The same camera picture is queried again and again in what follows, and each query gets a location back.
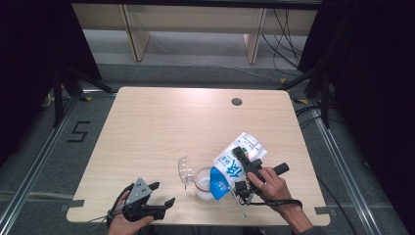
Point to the clear glass jar with lid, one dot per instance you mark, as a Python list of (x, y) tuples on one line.
[(202, 182)]

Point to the blue and white pouch bag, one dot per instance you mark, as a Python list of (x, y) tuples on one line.
[(228, 166)]

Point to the yellow black hazard tape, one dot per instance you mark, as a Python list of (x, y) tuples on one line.
[(86, 98), (300, 101)]

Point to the person's left hand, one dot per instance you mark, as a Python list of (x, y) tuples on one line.
[(123, 228)]

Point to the person's right hand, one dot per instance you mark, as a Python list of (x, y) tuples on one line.
[(274, 191)]

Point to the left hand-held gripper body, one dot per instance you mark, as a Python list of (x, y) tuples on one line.
[(138, 193)]

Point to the black metal stand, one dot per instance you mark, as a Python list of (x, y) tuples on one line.
[(325, 98), (58, 98)]

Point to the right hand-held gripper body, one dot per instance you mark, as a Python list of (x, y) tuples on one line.
[(253, 166)]

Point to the black curtain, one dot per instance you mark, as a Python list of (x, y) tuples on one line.
[(375, 65), (29, 49)]

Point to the aluminium floor rail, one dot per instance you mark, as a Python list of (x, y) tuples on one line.
[(39, 160), (339, 163)]

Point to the grey tape strip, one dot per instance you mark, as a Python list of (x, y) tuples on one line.
[(76, 203), (322, 210)]

